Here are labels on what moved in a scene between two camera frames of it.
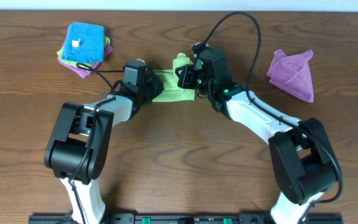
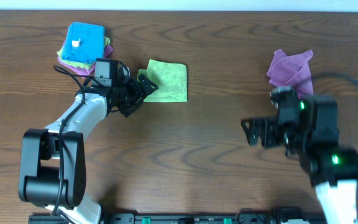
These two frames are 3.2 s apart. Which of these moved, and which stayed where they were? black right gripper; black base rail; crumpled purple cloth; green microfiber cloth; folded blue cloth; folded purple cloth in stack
Moved: green microfiber cloth; black right gripper
Stayed: crumpled purple cloth; folded purple cloth in stack; folded blue cloth; black base rail
